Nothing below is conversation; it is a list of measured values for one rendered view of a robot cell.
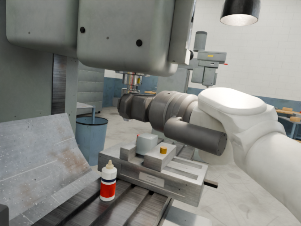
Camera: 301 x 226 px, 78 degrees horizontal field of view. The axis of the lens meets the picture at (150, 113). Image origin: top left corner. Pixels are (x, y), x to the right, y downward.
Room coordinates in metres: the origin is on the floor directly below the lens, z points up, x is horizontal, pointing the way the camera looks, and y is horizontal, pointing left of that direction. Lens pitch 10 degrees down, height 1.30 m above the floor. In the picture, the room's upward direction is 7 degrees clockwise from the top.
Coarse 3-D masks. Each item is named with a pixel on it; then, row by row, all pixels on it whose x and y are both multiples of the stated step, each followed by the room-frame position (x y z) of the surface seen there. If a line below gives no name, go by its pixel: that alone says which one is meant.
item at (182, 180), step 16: (128, 144) 0.60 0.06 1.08; (112, 160) 0.58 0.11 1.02; (128, 160) 0.56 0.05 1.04; (176, 160) 0.61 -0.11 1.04; (128, 176) 0.56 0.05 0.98; (144, 176) 0.54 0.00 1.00; (160, 176) 0.51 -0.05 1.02; (176, 176) 0.50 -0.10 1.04; (192, 176) 0.51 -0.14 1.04; (160, 192) 0.51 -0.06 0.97; (176, 192) 0.50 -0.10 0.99; (192, 192) 0.48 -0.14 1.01
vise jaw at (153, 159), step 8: (160, 144) 0.64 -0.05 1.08; (168, 144) 0.65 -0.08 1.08; (152, 152) 0.56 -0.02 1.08; (168, 152) 0.57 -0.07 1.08; (144, 160) 0.54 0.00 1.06; (152, 160) 0.53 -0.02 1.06; (160, 160) 0.52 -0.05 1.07; (168, 160) 0.57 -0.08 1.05; (152, 168) 0.52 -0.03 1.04; (160, 168) 0.51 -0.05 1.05
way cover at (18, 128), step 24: (24, 120) 0.58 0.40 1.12; (48, 120) 0.66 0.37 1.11; (0, 144) 0.49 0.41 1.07; (24, 144) 0.55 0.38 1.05; (48, 144) 0.62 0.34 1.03; (72, 144) 0.71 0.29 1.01; (0, 168) 0.47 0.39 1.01; (24, 168) 0.52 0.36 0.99; (48, 168) 0.57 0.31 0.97; (72, 168) 0.64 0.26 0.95; (0, 192) 0.43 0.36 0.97; (24, 192) 0.47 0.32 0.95; (48, 192) 0.52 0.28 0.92; (72, 192) 0.55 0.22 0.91
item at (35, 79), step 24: (0, 0) 0.53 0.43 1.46; (0, 24) 0.53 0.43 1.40; (0, 48) 0.53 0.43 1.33; (24, 48) 0.59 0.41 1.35; (0, 72) 0.53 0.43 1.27; (24, 72) 0.59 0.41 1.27; (48, 72) 0.67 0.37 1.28; (72, 72) 0.77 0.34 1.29; (0, 96) 0.52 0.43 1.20; (24, 96) 0.59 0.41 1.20; (48, 96) 0.67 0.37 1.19; (72, 96) 0.78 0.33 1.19; (0, 120) 0.52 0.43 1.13; (72, 120) 0.78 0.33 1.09
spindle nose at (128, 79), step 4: (124, 76) 0.45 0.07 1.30; (128, 76) 0.45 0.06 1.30; (132, 76) 0.44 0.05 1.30; (136, 76) 0.45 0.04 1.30; (140, 76) 0.46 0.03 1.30; (124, 80) 0.45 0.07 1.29; (128, 80) 0.45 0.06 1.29; (132, 80) 0.44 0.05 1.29; (136, 80) 0.45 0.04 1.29; (140, 80) 0.46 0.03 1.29; (128, 84) 0.45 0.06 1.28; (132, 84) 0.44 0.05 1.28; (136, 84) 0.45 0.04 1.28; (140, 84) 0.46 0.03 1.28
